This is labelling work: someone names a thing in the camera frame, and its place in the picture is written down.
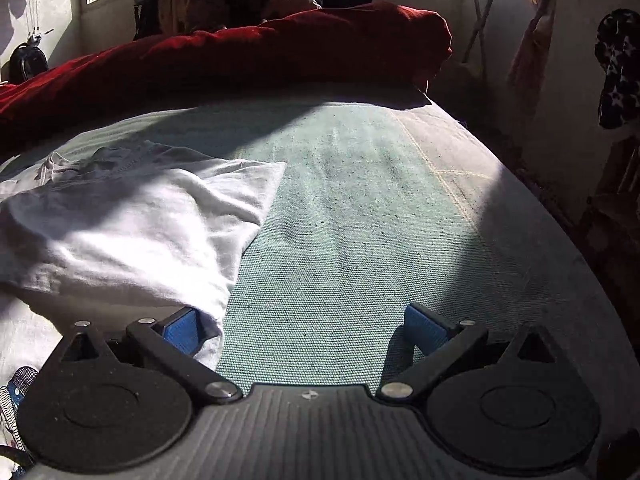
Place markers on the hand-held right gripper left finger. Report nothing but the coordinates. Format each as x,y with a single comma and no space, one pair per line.
180,327

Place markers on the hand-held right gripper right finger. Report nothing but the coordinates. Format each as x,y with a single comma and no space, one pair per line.
425,327

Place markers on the white printed t-shirt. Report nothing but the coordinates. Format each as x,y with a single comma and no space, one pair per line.
125,220

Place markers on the chair draped with clothes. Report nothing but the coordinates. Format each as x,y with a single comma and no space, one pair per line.
157,12

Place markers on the red quilt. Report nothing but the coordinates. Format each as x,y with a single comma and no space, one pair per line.
250,55

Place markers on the black bag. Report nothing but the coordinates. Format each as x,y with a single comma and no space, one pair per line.
27,62

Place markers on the pink curtain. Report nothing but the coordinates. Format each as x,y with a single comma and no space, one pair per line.
532,35

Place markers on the metal folding rack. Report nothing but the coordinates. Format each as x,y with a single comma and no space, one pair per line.
480,20

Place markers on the dark star print cloth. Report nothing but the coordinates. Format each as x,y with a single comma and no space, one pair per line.
617,70

